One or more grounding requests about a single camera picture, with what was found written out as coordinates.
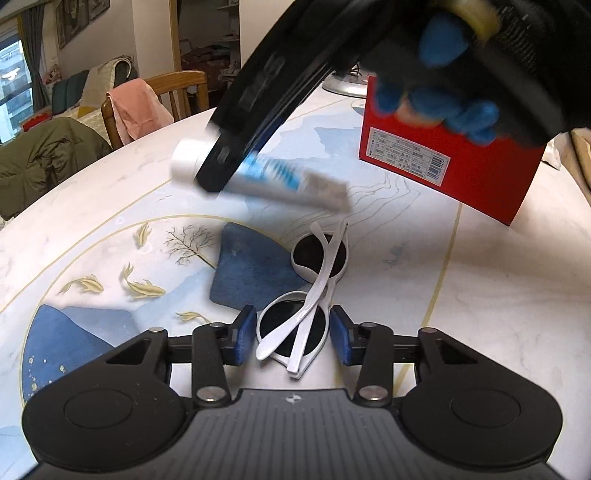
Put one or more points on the white sunglasses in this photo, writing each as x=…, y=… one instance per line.
x=323, y=277

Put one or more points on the person's right hand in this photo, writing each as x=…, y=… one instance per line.
x=443, y=41

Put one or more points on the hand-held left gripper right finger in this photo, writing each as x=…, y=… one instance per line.
x=341, y=337

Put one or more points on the red cardboard shoe box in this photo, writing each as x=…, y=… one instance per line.
x=485, y=180

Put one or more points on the dark teal sofa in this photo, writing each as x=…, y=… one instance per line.
x=69, y=92

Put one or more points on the pink plush doll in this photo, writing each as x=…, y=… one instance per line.
x=53, y=76

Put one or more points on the blue mountain print table mat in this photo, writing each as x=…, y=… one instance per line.
x=138, y=240

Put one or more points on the beige sofa blanket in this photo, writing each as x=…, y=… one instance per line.
x=106, y=76

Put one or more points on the grey curtain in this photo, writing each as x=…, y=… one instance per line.
x=34, y=46

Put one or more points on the balcony glass door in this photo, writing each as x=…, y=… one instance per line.
x=11, y=92

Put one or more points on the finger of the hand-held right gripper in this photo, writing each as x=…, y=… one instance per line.
x=231, y=152

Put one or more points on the pink cloth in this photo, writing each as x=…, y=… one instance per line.
x=138, y=106

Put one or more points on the white blue toothpaste tube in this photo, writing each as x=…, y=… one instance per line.
x=286, y=182

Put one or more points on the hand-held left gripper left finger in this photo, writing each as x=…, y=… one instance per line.
x=244, y=337

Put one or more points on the dark framed wall picture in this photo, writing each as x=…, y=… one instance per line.
x=71, y=16
x=98, y=4

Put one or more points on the silver desk lamp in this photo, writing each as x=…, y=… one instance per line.
x=341, y=85

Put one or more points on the wooden chair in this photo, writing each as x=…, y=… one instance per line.
x=175, y=83

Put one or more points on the red sofa cushion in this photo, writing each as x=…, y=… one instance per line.
x=34, y=122

